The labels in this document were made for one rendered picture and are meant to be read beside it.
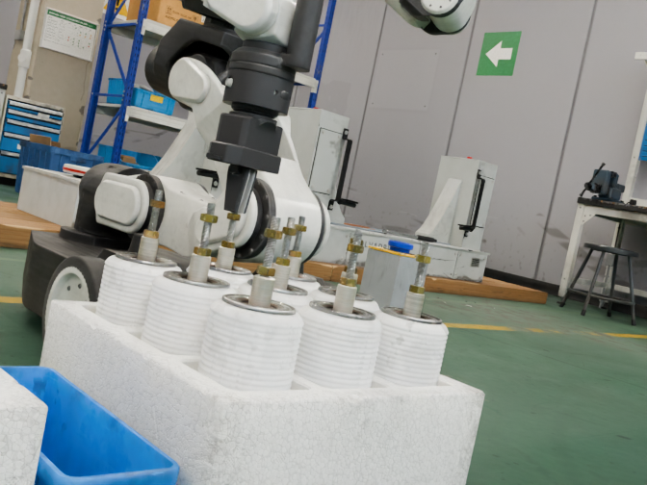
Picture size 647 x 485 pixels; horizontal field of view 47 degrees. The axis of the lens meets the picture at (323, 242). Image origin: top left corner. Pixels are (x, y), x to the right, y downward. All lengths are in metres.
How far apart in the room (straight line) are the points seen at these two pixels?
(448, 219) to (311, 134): 1.28
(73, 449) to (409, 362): 0.38
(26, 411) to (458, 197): 4.15
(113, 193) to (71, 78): 5.77
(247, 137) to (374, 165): 6.88
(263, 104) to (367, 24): 7.47
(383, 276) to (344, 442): 0.42
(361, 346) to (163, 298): 0.22
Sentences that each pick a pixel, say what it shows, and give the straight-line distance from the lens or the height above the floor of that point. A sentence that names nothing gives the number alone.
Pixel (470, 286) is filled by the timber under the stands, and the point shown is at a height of 0.06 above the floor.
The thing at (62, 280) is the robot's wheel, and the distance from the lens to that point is 1.35.
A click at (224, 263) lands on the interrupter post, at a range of 1.01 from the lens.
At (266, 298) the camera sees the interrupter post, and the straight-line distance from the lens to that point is 0.75.
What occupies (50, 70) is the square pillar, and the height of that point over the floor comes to 1.03.
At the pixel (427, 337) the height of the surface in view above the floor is 0.24.
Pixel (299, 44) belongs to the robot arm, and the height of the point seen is 0.56.
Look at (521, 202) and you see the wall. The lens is 6.69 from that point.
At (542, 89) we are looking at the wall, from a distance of 6.83.
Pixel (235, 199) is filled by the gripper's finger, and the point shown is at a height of 0.35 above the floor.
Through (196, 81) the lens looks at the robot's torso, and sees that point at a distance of 1.46.
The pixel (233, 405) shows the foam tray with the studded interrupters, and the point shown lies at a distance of 0.68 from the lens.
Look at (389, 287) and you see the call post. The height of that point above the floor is 0.26.
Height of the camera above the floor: 0.37
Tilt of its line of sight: 3 degrees down
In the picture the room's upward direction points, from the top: 12 degrees clockwise
